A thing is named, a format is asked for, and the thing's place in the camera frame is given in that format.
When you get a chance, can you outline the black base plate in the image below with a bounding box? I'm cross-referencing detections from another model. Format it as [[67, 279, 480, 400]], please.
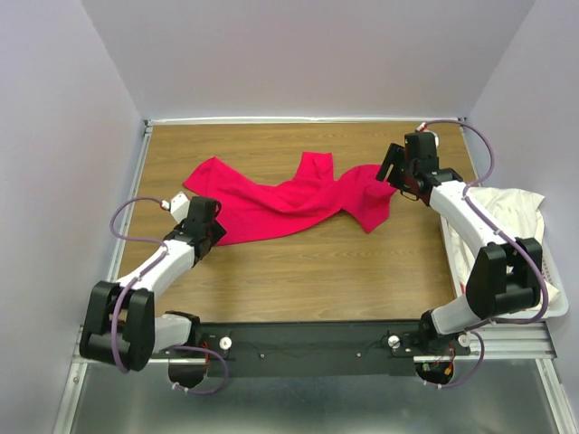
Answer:
[[148, 319, 471, 390]]

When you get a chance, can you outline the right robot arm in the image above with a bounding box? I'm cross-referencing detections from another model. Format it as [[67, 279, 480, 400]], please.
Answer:
[[376, 130, 548, 354]]

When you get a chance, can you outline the aluminium table frame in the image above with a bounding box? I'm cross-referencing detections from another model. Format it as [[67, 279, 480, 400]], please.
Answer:
[[52, 118, 579, 434]]

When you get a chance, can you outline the pink t-shirt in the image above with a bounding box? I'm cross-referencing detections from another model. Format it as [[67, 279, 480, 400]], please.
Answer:
[[183, 152, 396, 246]]

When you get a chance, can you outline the white laundry basket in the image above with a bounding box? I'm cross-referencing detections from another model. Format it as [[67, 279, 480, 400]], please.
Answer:
[[437, 192, 570, 321]]

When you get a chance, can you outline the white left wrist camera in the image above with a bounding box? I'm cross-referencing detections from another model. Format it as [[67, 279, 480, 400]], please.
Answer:
[[161, 192, 190, 223]]

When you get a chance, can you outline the cream white t-shirt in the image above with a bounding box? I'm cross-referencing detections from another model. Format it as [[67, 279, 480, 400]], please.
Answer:
[[447, 184, 562, 313]]

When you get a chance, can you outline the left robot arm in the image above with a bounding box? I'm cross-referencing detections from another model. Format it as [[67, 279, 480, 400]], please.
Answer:
[[79, 193, 226, 373]]

